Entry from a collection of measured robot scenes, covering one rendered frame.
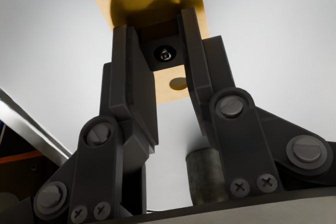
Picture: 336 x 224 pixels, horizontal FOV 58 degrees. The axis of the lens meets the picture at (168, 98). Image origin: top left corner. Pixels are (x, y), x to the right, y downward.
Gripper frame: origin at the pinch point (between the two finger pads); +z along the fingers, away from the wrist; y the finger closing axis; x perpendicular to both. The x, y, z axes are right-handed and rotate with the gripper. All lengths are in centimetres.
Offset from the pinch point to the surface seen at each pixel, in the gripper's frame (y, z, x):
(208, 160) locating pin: 0.2, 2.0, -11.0
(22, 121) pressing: -9.1, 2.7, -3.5
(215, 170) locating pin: 0.5, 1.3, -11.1
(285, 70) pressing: 5.4, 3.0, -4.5
